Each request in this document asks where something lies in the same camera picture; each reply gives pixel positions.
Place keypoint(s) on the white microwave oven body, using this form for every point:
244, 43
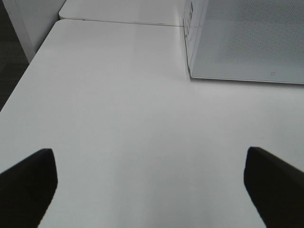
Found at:
193, 19

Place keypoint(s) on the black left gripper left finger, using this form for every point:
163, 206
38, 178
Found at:
27, 189

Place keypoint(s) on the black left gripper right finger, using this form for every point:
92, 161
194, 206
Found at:
276, 189

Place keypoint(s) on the white microwave door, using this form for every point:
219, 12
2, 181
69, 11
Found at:
252, 40

